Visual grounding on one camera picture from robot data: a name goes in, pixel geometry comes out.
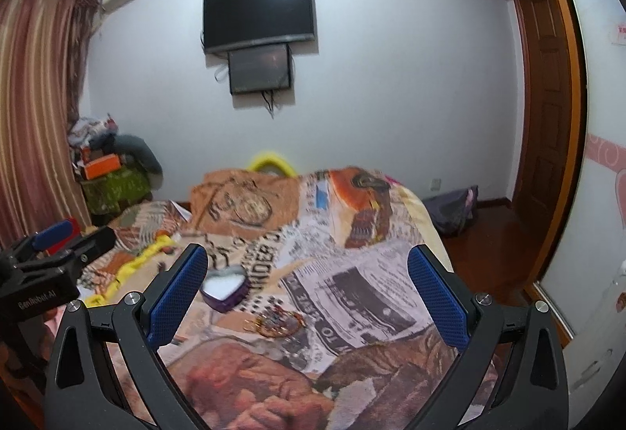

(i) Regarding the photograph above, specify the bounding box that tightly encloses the dark purple bag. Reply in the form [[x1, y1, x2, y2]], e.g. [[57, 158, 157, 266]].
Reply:
[[423, 185, 478, 237]]

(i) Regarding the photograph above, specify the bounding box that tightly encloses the grey stuffed cushion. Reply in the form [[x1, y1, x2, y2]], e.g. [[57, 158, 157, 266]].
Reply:
[[89, 133, 164, 189]]

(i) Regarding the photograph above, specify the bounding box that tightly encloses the yellow cloth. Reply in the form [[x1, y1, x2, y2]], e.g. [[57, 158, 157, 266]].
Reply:
[[84, 235, 175, 308]]

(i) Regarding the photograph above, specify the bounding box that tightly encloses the striped red curtain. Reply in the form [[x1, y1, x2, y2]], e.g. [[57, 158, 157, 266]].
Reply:
[[1, 0, 100, 246]]

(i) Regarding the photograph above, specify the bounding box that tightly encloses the printed patchwork bed blanket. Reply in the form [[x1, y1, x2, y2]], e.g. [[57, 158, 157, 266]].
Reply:
[[79, 167, 459, 429]]

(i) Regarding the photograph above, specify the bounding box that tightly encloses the red box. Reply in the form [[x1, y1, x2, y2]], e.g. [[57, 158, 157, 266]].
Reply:
[[46, 217, 81, 255]]

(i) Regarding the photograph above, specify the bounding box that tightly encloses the large black wall television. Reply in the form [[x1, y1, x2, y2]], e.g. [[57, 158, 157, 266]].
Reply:
[[201, 0, 316, 54]]

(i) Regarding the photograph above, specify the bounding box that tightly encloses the purple heart-shaped jewelry box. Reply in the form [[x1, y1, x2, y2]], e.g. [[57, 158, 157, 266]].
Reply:
[[200, 264, 250, 313]]

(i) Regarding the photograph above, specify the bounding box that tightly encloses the brown wooden door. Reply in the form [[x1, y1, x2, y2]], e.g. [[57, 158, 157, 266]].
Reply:
[[514, 0, 587, 286]]

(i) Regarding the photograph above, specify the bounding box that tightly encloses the orange box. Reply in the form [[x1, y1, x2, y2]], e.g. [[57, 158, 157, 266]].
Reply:
[[82, 155, 122, 181]]

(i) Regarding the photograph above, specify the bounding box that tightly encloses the yellow plastic hoop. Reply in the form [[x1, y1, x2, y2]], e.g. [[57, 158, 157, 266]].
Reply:
[[247, 151, 298, 178]]

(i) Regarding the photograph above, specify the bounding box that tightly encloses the small black wall monitor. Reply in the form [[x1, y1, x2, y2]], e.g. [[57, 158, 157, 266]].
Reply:
[[228, 44, 292, 95]]

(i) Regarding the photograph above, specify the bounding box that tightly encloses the green patterned bag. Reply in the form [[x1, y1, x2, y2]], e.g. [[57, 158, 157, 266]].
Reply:
[[81, 166, 152, 215]]

